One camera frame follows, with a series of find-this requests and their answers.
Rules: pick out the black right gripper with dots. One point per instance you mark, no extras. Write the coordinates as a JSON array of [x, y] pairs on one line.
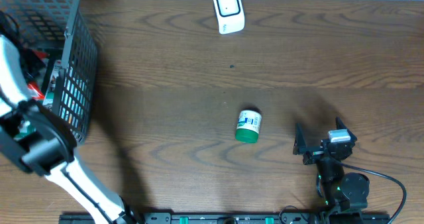
[[301, 144]]

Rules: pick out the green capped white jar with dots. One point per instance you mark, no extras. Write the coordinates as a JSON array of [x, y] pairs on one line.
[[248, 126]]

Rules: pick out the red snack bag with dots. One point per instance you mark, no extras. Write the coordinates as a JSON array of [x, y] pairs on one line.
[[35, 83]]

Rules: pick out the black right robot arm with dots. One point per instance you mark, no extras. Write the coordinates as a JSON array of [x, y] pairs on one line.
[[345, 193]]

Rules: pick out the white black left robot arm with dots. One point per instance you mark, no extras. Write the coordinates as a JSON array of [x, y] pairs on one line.
[[37, 141]]

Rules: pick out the white barcode scanner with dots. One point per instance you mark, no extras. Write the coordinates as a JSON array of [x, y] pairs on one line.
[[230, 15]]

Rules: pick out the green white flat package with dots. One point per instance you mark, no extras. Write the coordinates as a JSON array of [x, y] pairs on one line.
[[51, 78]]

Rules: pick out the grey plastic mesh basket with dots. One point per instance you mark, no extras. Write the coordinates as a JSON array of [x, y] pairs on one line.
[[58, 25]]

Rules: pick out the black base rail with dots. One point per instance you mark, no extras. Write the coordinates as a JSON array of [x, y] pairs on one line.
[[287, 218]]

